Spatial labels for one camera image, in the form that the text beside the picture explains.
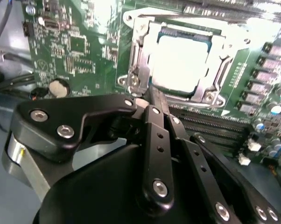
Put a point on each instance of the silver topped CPU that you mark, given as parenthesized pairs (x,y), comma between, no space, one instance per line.
(177,63)

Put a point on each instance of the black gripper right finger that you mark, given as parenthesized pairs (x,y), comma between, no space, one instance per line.
(201,163)

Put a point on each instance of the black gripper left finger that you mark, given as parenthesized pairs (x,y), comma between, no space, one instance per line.
(49,130)

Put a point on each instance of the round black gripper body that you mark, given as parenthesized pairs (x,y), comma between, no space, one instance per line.
(103,186)

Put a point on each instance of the metal socket cover frame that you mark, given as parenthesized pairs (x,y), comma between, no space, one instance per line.
(144,46)

